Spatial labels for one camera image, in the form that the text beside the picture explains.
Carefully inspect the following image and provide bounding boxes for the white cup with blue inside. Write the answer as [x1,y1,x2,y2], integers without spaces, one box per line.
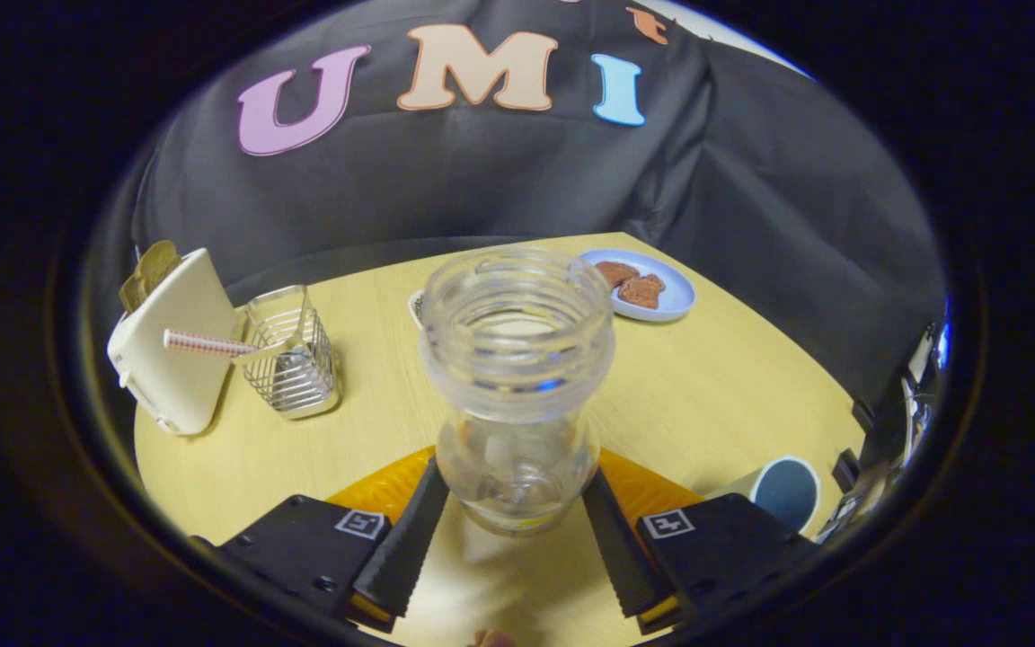
[706,456,822,537]

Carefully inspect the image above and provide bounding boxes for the brown toast slice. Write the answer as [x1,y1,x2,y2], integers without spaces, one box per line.
[119,240,182,314]

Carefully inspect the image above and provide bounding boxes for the light blue plate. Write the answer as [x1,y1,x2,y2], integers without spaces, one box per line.
[579,248,697,324]

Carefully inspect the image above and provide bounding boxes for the wooden table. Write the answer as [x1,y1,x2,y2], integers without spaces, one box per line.
[134,232,869,647]

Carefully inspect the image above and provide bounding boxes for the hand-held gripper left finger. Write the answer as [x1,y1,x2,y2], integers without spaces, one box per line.
[203,447,452,634]

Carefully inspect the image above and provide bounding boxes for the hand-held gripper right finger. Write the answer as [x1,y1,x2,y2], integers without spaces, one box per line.
[580,447,819,637]

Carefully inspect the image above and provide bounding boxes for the white toaster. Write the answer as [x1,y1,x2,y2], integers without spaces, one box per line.
[107,248,249,438]

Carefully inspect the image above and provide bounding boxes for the wire mesh basket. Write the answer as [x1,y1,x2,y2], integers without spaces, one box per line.
[239,285,341,421]

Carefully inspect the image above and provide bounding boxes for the pink striped straw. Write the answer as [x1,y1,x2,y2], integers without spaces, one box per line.
[164,329,289,360]

